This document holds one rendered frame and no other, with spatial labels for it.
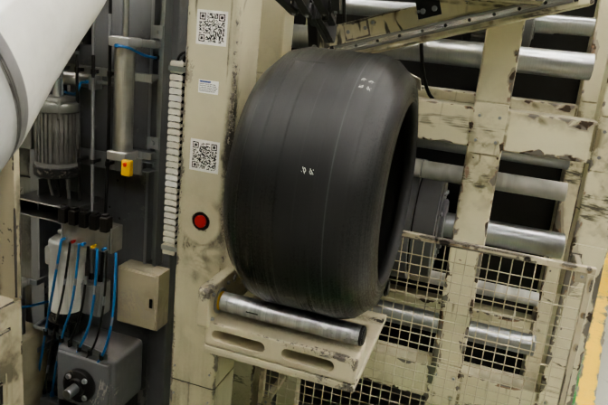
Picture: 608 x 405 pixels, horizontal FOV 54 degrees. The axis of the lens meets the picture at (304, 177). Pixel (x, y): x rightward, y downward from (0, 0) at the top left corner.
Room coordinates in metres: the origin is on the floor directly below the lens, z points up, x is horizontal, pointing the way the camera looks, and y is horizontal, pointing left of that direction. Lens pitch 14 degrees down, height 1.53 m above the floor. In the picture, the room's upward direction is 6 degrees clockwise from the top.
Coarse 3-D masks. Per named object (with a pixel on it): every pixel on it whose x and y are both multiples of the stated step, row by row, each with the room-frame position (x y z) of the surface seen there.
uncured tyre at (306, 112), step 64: (320, 64) 1.23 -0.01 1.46; (384, 64) 1.24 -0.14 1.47; (256, 128) 1.12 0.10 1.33; (320, 128) 1.10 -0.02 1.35; (384, 128) 1.11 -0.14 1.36; (256, 192) 1.08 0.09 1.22; (320, 192) 1.05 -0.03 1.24; (384, 192) 1.10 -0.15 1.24; (256, 256) 1.10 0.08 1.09; (320, 256) 1.05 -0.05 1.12; (384, 256) 1.45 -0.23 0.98
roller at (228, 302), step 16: (224, 304) 1.24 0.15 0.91; (240, 304) 1.24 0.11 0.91; (256, 304) 1.23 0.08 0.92; (272, 304) 1.23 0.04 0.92; (272, 320) 1.21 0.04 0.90; (288, 320) 1.20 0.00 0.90; (304, 320) 1.19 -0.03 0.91; (320, 320) 1.19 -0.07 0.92; (336, 320) 1.19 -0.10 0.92; (336, 336) 1.17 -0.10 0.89; (352, 336) 1.15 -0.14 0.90
